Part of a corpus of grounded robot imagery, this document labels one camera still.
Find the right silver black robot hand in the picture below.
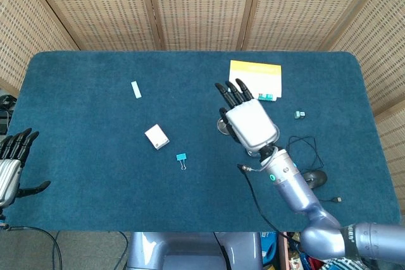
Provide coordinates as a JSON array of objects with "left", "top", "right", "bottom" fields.
[{"left": 215, "top": 78, "right": 280, "bottom": 152}]

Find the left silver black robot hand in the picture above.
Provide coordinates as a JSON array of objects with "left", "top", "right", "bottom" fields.
[{"left": 0, "top": 128, "right": 52, "bottom": 209}]

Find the round metal strainer lid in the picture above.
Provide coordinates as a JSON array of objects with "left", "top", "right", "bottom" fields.
[{"left": 216, "top": 117, "right": 232, "bottom": 135}]

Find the yellow white notepad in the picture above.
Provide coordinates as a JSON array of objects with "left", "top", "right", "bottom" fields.
[{"left": 228, "top": 59, "right": 282, "bottom": 102}]

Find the teal binder clip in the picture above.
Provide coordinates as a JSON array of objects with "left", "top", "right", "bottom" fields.
[{"left": 175, "top": 153, "right": 188, "bottom": 171}]

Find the black computer mouse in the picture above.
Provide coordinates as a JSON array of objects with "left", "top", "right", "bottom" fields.
[{"left": 302, "top": 170, "right": 328, "bottom": 189}]

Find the blue table cloth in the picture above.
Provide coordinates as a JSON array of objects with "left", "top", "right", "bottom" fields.
[{"left": 3, "top": 50, "right": 401, "bottom": 233}]

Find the white power adapter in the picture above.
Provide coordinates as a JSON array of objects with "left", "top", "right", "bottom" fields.
[{"left": 144, "top": 124, "right": 170, "bottom": 150}]

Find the blue printed package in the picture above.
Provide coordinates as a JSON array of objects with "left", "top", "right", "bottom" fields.
[{"left": 261, "top": 231, "right": 278, "bottom": 265}]

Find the woven wooden folding screen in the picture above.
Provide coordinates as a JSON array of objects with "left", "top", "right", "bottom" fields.
[{"left": 0, "top": 0, "right": 405, "bottom": 217}]

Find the silver-blue robot torso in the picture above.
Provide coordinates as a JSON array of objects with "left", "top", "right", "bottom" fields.
[{"left": 126, "top": 231, "right": 263, "bottom": 270}]

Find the black equipment with cables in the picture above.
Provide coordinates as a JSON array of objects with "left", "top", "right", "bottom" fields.
[{"left": 0, "top": 94, "right": 17, "bottom": 135}]

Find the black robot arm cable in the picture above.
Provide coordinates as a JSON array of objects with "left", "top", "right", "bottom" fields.
[{"left": 237, "top": 164, "right": 304, "bottom": 247}]

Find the black floor cable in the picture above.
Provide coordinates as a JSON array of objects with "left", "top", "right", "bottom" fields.
[{"left": 6, "top": 225, "right": 63, "bottom": 270}]

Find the black mouse cable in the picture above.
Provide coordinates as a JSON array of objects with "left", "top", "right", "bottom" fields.
[{"left": 286, "top": 136, "right": 343, "bottom": 204}]

